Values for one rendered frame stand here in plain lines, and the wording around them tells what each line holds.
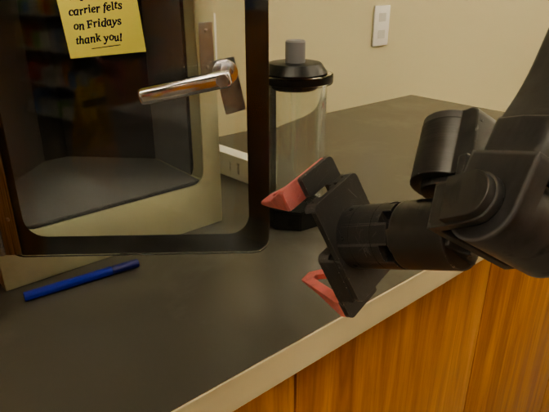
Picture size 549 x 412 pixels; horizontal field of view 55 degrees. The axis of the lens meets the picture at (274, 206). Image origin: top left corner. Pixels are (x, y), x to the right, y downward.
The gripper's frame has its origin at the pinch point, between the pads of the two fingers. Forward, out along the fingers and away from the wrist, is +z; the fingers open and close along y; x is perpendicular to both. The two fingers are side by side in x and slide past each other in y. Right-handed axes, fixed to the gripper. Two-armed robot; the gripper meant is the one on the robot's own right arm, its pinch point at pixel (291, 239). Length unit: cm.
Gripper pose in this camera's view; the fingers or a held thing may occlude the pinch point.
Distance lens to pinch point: 54.7
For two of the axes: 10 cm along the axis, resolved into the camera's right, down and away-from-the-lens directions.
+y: -4.4, -8.5, -2.9
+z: -6.4, 0.7, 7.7
